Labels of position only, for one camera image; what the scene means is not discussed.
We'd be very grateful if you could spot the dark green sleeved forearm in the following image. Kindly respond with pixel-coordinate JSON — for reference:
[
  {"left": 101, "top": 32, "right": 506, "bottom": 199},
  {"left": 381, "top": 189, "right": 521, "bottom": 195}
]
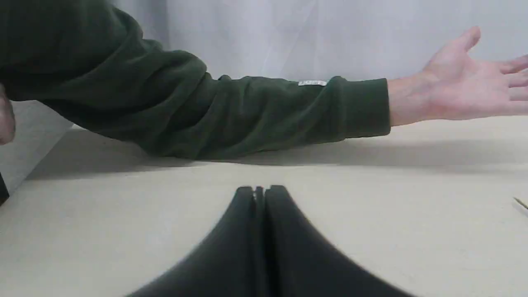
[{"left": 0, "top": 0, "right": 391, "bottom": 159}]

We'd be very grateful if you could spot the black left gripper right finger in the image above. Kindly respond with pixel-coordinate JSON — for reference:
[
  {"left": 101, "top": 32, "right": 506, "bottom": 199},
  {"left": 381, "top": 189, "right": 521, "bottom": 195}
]
[{"left": 264, "top": 185, "right": 409, "bottom": 297}]

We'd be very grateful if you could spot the black orange precision screwdriver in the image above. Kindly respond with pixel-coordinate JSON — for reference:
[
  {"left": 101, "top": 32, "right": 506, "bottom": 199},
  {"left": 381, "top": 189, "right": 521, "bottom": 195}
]
[{"left": 513, "top": 197, "right": 528, "bottom": 210}]

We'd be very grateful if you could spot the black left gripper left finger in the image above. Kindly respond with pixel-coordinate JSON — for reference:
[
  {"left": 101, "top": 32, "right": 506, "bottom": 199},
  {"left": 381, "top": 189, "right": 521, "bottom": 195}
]
[{"left": 131, "top": 186, "right": 258, "bottom": 297}]

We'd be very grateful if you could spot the open bare human hand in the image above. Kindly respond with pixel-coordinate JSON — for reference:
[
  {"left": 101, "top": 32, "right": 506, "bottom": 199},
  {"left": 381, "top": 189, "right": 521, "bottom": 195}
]
[{"left": 388, "top": 26, "right": 528, "bottom": 126}]

